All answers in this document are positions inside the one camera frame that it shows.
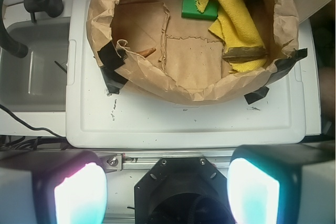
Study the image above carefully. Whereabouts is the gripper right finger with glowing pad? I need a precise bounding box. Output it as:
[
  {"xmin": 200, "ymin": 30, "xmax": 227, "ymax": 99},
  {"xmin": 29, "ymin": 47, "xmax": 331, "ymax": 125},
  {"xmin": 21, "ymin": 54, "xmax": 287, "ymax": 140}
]
[{"xmin": 227, "ymin": 144, "xmax": 335, "ymax": 223}]

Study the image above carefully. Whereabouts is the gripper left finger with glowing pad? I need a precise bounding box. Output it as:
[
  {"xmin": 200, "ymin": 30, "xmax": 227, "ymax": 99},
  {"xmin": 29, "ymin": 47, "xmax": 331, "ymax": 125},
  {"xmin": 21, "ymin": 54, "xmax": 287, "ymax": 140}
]
[{"xmin": 1, "ymin": 150, "xmax": 107, "ymax": 223}]

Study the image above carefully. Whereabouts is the dark wood chip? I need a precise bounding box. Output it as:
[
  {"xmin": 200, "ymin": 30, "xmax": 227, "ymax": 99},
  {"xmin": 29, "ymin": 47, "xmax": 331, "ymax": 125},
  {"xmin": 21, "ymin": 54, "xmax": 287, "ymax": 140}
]
[{"xmin": 222, "ymin": 47, "xmax": 268, "ymax": 63}]

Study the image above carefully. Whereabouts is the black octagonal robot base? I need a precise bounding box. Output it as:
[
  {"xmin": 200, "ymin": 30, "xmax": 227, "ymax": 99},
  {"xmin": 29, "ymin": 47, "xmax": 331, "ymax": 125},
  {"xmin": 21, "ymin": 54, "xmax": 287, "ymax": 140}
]
[{"xmin": 134, "ymin": 158, "xmax": 235, "ymax": 223}]

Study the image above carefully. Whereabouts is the black tape piece lower right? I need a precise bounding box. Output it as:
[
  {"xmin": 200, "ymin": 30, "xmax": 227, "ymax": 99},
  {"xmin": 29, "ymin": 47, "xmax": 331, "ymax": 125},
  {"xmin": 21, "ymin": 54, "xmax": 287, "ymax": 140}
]
[{"xmin": 244, "ymin": 86, "xmax": 269, "ymax": 105}]

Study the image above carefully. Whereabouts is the black tape piece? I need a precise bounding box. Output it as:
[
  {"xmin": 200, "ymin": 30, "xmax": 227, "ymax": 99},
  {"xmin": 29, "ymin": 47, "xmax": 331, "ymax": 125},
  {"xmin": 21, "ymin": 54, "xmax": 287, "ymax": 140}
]
[
  {"xmin": 266, "ymin": 48, "xmax": 308, "ymax": 85},
  {"xmin": 244, "ymin": 86, "xmax": 269, "ymax": 105},
  {"xmin": 98, "ymin": 41, "xmax": 128, "ymax": 94}
]

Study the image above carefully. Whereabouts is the grey sink basin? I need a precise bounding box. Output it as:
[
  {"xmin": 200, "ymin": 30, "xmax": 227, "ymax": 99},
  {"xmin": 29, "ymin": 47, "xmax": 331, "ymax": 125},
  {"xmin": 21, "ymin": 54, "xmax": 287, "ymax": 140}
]
[{"xmin": 1, "ymin": 17, "xmax": 70, "ymax": 112}]

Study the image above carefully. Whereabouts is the white plastic tray lid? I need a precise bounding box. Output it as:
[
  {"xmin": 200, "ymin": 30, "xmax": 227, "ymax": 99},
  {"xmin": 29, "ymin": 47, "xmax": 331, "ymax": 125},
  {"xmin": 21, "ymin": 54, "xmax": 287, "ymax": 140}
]
[{"xmin": 66, "ymin": 0, "xmax": 306, "ymax": 149}]

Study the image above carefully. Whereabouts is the black tape piece left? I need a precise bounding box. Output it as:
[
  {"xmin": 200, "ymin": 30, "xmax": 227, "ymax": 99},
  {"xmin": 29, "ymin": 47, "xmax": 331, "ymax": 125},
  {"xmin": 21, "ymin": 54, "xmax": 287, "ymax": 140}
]
[{"xmin": 98, "ymin": 41, "xmax": 128, "ymax": 94}]

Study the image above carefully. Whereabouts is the brown pointed seashell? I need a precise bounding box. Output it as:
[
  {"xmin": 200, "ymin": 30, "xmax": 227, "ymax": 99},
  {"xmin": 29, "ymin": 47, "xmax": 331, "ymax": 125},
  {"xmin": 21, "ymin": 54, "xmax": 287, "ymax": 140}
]
[{"xmin": 137, "ymin": 48, "xmax": 156, "ymax": 58}]

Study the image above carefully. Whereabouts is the yellow cloth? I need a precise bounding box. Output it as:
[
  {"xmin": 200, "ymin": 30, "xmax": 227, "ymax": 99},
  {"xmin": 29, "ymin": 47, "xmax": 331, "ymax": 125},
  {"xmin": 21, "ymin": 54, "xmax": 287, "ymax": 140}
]
[{"xmin": 196, "ymin": 0, "xmax": 267, "ymax": 72}]

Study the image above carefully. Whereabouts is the brown paper bag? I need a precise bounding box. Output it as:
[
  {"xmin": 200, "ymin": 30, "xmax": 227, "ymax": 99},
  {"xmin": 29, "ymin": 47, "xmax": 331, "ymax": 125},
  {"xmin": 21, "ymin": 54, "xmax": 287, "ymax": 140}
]
[{"xmin": 87, "ymin": 0, "xmax": 299, "ymax": 105}]

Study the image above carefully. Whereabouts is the black faucet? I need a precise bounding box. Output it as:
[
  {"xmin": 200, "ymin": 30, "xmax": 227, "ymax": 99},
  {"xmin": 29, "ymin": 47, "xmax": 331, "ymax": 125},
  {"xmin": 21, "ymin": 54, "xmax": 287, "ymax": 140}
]
[{"xmin": 1, "ymin": 0, "xmax": 64, "ymax": 58}]

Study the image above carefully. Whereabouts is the green rectangular block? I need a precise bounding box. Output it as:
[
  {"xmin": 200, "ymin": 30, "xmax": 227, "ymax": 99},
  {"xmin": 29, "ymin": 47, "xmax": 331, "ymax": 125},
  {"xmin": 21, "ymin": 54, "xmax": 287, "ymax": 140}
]
[{"xmin": 181, "ymin": 0, "xmax": 218, "ymax": 21}]

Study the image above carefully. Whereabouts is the black cable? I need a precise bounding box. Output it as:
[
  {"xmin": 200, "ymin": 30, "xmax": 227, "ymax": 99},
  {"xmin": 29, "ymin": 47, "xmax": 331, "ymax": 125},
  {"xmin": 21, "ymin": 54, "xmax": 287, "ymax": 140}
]
[{"xmin": 0, "ymin": 103, "xmax": 66, "ymax": 138}]

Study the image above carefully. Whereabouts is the aluminium frame rail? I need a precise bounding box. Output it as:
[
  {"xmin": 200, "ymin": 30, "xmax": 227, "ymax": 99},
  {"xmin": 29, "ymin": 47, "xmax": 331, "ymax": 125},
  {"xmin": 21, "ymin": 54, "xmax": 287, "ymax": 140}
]
[{"xmin": 93, "ymin": 148, "xmax": 235, "ymax": 173}]

